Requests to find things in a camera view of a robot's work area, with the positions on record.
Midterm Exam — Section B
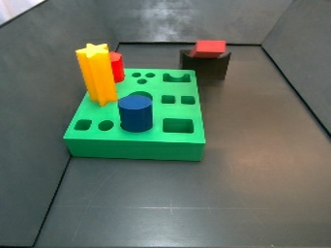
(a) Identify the red double-square block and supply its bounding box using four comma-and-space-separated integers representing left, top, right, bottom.
188, 40, 227, 58

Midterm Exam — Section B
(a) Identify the green foam shape board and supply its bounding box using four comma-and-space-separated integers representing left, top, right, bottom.
63, 68, 206, 161

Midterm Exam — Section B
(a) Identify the blue cylinder block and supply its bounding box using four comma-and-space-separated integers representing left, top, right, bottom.
118, 95, 152, 133

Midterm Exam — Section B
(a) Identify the black arch block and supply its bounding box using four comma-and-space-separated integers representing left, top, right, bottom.
180, 49, 231, 80

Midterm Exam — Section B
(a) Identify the red cylinder block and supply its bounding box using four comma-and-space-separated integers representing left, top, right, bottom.
110, 51, 124, 82

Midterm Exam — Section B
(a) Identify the yellow star prism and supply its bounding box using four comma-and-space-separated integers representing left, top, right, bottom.
75, 44, 118, 107

